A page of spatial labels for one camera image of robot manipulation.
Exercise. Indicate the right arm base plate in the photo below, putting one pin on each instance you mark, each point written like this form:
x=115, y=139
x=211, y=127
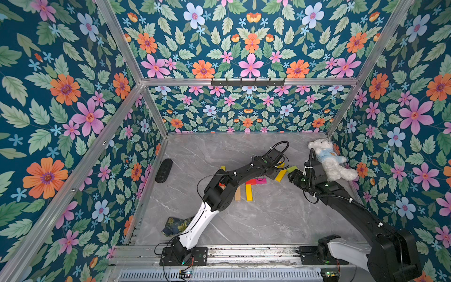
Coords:
x=308, y=254

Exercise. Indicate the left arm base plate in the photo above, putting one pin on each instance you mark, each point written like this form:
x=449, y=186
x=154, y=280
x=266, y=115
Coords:
x=199, y=256

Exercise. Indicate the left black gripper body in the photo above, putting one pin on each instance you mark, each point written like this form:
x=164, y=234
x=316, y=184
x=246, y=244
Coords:
x=273, y=173

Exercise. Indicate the magenta block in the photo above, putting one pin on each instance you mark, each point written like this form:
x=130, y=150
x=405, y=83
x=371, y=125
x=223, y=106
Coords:
x=261, y=181

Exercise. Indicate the black oval remote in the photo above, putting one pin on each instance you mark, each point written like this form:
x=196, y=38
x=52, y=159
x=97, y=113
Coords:
x=164, y=171

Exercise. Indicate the white teddy bear plush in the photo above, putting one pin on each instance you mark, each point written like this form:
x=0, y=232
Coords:
x=332, y=163

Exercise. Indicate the light green block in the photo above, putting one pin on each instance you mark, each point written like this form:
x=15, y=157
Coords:
x=291, y=169

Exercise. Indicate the white vented strip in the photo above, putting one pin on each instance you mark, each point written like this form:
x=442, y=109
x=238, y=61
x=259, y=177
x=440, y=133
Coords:
x=222, y=275

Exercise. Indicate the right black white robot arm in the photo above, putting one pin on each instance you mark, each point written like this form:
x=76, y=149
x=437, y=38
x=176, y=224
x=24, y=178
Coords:
x=390, y=254

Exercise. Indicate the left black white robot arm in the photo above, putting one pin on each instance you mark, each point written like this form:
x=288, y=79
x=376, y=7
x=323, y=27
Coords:
x=219, y=194

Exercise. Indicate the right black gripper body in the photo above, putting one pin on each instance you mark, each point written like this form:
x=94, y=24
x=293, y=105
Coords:
x=296, y=176

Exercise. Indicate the metal hook rail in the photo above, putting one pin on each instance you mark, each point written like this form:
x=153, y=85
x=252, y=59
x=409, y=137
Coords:
x=258, y=82

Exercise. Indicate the yellow block at pile top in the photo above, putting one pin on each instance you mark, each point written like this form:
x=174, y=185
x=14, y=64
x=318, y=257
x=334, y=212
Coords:
x=280, y=164

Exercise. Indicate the floral fabric pouch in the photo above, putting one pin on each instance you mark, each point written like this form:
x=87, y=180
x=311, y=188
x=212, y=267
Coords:
x=174, y=226

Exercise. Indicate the red block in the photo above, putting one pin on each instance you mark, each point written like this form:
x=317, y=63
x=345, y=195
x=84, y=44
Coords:
x=251, y=182

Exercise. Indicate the natural wood block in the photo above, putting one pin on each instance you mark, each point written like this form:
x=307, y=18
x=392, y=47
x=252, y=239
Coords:
x=238, y=194

